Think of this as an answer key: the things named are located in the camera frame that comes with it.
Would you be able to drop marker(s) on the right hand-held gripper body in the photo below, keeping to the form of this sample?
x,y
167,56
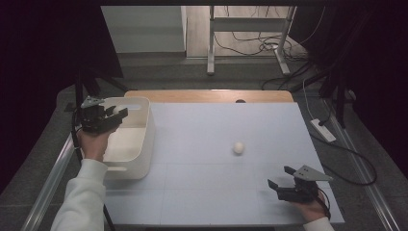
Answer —
x,y
301,192

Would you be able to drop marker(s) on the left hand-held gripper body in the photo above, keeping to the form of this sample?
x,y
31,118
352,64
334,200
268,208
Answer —
x,y
94,120

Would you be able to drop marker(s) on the white ping pong ball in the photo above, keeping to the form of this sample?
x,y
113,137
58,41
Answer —
x,y
116,111
238,148

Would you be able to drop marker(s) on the white plastic bin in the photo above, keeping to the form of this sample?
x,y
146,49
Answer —
x,y
134,141

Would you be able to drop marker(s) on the person's right hand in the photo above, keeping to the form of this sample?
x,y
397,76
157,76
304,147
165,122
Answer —
x,y
311,210

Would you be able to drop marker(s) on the person's left hand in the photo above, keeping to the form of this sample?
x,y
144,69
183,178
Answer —
x,y
93,144

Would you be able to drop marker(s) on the black tripod stand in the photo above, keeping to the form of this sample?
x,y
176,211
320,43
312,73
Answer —
x,y
82,86

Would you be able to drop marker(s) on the white power strip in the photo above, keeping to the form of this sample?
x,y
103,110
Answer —
x,y
323,130

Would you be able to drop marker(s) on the white table cover sheet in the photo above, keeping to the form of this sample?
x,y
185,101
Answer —
x,y
208,179

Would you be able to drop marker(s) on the wooden table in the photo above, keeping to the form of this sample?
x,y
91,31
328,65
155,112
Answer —
x,y
198,96

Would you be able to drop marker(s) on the white cabinet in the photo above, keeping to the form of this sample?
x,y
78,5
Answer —
x,y
144,29

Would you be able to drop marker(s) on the black stand with dark cloth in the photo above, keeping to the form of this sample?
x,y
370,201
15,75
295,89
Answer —
x,y
336,86

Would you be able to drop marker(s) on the aluminium rail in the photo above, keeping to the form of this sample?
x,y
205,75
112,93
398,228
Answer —
x,y
362,170
51,183

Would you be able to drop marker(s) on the white metal stand frame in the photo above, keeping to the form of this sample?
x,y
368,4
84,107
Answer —
x,y
247,24

